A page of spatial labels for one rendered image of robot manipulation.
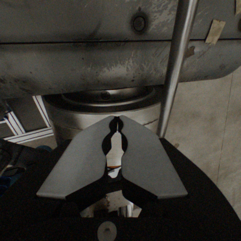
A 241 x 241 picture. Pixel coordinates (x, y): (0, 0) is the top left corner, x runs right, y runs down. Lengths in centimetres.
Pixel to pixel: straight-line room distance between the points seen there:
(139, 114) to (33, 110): 122
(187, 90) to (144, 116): 172
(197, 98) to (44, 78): 201
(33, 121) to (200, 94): 195
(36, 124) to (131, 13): 134
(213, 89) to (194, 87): 31
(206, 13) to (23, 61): 23
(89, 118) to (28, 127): 127
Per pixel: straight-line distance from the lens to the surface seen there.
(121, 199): 93
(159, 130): 17
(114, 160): 29
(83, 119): 24
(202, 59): 25
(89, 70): 19
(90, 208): 84
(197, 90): 207
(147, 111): 25
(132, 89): 28
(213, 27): 25
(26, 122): 147
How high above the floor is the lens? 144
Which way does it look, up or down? 58 degrees down
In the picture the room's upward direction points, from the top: 152 degrees clockwise
